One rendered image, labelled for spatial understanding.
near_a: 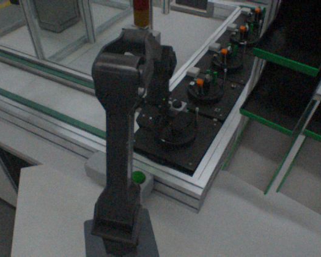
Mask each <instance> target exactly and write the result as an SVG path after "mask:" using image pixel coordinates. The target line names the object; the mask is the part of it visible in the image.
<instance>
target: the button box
mask: <svg viewBox="0 0 321 257"><path fill-rule="evenodd" d="M84 168H85V171H86V174H87V176H88V177H90V178H93V179H94V180H96V181H98V182H101V183H102V184H104V185H106V154H105V153H104V152H101V151H98V150H97V151H95V152H94V154H93V155H92V156H91V157H90V158H89V159H88V160H87V161H86V162H85V163H84ZM134 171H142V172H143V173H144V180H143V182H141V183H139V184H140V186H141V193H140V199H141V200H140V202H141V203H143V202H144V201H145V199H146V197H147V196H148V194H149V193H150V191H151V190H152V189H153V174H150V173H148V172H146V171H143V170H141V169H139V168H136V167H134V166H133V172H134Z"/></svg>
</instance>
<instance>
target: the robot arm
mask: <svg viewBox="0 0 321 257"><path fill-rule="evenodd" d="M125 52H126V53H131V54H133V55H134V56H129V55H124V54H125ZM176 64H177V60H176V54H175V51H173V49H172V46H171V45H160V44H159V43H158V42H157V41H156V40H155V39H154V38H153V33H152V32H149V31H146V30H141V29H132V28H127V29H123V30H122V32H121V33H120V36H118V38H116V39H114V40H112V41H111V42H109V43H107V44H106V45H104V46H103V47H102V48H101V50H100V51H99V53H98V55H97V57H96V58H95V61H94V63H93V64H92V68H91V75H92V79H93V80H94V91H95V96H96V97H97V100H98V101H99V102H100V103H101V105H102V107H103V108H104V109H105V114H106V150H105V151H106V186H105V188H104V189H103V191H102V193H101V194H100V196H98V200H97V202H96V203H95V208H94V216H93V222H92V231H91V234H92V235H93V236H98V237H102V240H103V244H104V246H105V251H106V257H133V256H136V255H138V248H137V245H139V237H138V235H139V229H140V227H141V222H142V204H140V200H141V199H140V193H141V186H140V184H139V183H135V182H133V179H132V174H133V149H134V134H135V113H136V111H135V110H136V109H139V110H141V111H140V113H139V114H138V117H137V118H136V122H137V124H138V127H139V128H141V129H143V130H147V131H149V132H150V133H153V132H154V134H155V135H156V136H157V137H159V136H160V134H161V131H162V130H163V129H165V128H166V127H167V126H168V125H169V123H170V122H172V129H173V130H176V131H178V132H181V133H185V132H186V130H188V127H189V126H190V125H191V123H192V122H193V120H194V116H193V115H192V114H190V113H187V112H185V111H180V113H179V114H177V115H174V114H173V111H172V110H169V108H170V107H171V104H169V96H170V95H171V91H169V80H170V79H171V78H172V74H173V73H174V70H175V68H176ZM145 93H146V96H145V97H143V96H144V94H145Z"/></svg>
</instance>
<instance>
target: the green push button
mask: <svg viewBox="0 0 321 257"><path fill-rule="evenodd" d="M132 179H133V182H135V183H141V182H143V180H144V173H143V172H142V171H134V172H133V174H132Z"/></svg>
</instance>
